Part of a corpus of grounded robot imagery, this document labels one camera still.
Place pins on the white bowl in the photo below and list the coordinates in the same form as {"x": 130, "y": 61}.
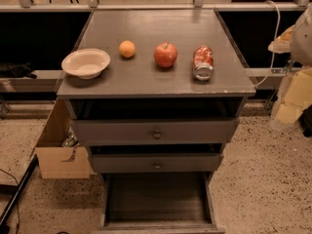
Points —
{"x": 86, "y": 63}

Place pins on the red apple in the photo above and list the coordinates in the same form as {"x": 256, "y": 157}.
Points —
{"x": 165, "y": 54}

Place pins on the cardboard box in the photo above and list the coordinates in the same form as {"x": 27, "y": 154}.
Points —
{"x": 57, "y": 160}

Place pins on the grey drawer cabinet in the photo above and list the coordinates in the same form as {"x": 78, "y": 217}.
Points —
{"x": 137, "y": 88}

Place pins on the middle grey drawer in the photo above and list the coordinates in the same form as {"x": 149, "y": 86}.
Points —
{"x": 154, "y": 163}

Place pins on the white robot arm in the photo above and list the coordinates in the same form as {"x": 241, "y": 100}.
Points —
{"x": 301, "y": 42}

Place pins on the black pole on floor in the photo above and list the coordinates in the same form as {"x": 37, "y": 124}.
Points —
{"x": 15, "y": 192}

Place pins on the top grey drawer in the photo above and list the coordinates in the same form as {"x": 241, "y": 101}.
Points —
{"x": 141, "y": 132}

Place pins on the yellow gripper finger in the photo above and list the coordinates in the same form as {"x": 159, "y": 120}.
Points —
{"x": 282, "y": 44}
{"x": 294, "y": 96}

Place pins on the orange fruit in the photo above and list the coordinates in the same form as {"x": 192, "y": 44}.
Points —
{"x": 127, "y": 49}

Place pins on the red coke can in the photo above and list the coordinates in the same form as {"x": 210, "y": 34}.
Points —
{"x": 203, "y": 63}

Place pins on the open bottom grey drawer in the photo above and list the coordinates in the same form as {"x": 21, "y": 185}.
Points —
{"x": 158, "y": 203}

